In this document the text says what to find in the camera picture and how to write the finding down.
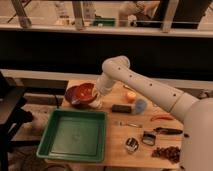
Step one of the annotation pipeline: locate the red bowl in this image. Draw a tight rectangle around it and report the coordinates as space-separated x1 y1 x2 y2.
73 83 97 103

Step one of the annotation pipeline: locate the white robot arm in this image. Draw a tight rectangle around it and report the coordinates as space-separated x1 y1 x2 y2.
96 56 213 171

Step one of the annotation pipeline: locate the green plastic tray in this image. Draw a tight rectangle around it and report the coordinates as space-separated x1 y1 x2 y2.
37 109 107 163

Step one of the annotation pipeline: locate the yellow banana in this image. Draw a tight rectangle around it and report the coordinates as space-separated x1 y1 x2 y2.
123 85 132 91

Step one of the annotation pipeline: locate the white cup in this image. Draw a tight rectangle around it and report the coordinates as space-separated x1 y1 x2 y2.
89 99 102 109

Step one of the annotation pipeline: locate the black rectangular block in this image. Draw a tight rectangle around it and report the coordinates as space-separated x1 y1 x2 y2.
111 104 132 113

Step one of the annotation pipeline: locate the orange fruit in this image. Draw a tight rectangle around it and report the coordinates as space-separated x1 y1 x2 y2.
126 91 137 103

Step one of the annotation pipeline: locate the purple bowl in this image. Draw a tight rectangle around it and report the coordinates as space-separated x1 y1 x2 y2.
65 86 83 106

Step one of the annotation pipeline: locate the silver fork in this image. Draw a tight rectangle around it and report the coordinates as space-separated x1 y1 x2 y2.
113 121 143 128

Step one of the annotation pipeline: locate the orange carrot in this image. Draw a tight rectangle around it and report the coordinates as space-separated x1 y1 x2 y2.
150 115 174 121

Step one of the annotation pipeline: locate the small metal cup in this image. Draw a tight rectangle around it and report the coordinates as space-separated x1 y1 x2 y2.
125 137 139 154

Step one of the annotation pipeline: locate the square metal cutter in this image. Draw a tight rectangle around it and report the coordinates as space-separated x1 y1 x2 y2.
142 131 156 146

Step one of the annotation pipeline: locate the black side table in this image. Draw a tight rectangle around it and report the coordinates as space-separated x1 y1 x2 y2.
0 72 36 171

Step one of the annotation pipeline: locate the pile of brown nuts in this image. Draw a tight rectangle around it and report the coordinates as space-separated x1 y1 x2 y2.
152 146 180 163

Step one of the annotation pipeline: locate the black handled knife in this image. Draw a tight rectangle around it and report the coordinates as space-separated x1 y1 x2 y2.
153 127 183 135

